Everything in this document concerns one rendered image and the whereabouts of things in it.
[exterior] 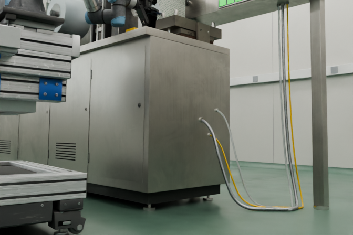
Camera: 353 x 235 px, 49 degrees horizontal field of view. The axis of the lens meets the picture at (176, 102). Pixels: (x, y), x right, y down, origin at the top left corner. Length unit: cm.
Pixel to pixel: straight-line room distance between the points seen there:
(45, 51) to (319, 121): 139
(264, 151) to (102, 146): 304
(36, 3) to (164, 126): 81
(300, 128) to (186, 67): 278
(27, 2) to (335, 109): 355
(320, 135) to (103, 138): 115
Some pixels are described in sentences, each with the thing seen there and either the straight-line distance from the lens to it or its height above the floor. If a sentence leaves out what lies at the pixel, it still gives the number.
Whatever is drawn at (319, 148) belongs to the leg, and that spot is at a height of 31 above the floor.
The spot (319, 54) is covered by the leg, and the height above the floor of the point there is 81.
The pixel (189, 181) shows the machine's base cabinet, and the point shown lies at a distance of 205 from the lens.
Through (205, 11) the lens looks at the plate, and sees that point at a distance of 250.
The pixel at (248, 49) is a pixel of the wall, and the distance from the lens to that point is 514.
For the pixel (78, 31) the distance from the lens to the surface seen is 321.
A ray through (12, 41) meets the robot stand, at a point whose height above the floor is 68.
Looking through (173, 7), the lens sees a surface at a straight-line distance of 243.
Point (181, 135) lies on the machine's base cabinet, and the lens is 199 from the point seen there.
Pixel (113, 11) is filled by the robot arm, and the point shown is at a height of 102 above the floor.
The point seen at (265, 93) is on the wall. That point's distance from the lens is 490.
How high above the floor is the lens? 37
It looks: 5 degrees up
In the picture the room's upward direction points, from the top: 1 degrees clockwise
